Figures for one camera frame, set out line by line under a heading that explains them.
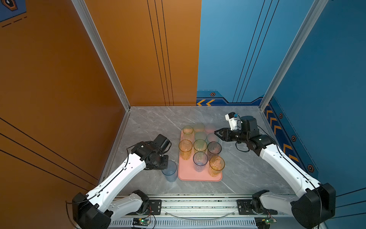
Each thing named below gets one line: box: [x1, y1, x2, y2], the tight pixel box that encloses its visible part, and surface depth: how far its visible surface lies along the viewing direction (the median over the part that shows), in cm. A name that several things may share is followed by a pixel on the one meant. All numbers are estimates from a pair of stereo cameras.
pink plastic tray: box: [178, 129, 223, 182], surface depth 86 cm
